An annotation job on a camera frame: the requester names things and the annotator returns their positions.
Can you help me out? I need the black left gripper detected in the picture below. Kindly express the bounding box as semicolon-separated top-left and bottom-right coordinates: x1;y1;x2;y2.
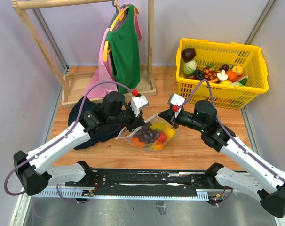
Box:
109;103;146;132

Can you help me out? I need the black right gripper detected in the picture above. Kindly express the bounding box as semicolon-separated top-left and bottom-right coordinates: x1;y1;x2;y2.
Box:
158;107;206;132

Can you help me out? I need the yellow bell pepper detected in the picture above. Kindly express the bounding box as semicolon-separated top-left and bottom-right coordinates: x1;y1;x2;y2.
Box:
151;123;165;130
163;127;176;140

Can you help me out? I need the purple grape bunch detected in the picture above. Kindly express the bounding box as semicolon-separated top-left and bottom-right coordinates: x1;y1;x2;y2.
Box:
133;126;161;144

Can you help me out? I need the orange fruit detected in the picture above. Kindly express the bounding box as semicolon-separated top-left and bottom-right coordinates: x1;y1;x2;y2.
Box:
131;137;147;147

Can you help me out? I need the clear dotted zip top bag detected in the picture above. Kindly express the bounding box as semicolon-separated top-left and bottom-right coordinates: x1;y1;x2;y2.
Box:
115;114;178;151

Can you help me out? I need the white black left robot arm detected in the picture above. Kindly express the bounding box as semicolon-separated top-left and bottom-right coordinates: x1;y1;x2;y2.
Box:
13;91;149;196

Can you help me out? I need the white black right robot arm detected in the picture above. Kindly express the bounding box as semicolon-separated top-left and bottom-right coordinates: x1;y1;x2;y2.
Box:
159;100;285;218

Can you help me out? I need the green tank top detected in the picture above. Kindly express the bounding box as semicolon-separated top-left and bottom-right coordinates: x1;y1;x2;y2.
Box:
105;4;141;89

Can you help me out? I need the dark navy cloth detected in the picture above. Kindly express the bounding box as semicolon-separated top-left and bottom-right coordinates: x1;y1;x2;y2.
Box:
68;97;122;150

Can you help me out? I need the green cabbage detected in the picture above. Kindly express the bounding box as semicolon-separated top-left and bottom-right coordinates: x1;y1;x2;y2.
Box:
182;59;197;76

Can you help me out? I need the pink shirt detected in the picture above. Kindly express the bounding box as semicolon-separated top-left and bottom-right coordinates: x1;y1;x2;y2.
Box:
82;3;142;98

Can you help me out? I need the dark purple round fruit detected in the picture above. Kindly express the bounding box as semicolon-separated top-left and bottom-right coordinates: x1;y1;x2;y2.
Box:
181;48;197;62

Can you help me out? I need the white mushroom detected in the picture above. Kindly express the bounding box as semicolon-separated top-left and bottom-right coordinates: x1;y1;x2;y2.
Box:
216;69;228;81

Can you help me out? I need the yellow plastic basket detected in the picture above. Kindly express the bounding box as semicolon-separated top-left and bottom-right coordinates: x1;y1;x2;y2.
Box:
176;38;269;110

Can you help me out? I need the wooden clothes rack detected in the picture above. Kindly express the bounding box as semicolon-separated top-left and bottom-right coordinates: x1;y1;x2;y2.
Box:
11;0;157;108

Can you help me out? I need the yellow clothes hanger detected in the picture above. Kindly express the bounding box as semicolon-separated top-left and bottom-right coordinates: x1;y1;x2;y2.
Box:
103;5;129;62

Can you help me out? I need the watermelon slice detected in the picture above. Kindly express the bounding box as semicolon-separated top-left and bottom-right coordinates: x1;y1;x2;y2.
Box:
235;75;248;86

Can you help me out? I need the yellow peach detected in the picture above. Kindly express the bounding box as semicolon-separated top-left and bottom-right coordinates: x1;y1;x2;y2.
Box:
232;65;244;76

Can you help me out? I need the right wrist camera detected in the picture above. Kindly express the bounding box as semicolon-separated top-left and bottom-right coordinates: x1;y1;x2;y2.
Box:
168;93;185;112

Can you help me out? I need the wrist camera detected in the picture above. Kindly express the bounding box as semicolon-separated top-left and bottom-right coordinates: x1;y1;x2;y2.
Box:
130;89;149;117
168;93;185;112

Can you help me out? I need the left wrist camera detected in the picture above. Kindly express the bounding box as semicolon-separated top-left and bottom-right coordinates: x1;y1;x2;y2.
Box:
130;89;149;117

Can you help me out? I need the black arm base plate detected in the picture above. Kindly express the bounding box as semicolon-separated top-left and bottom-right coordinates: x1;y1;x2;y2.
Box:
65;168;224;197

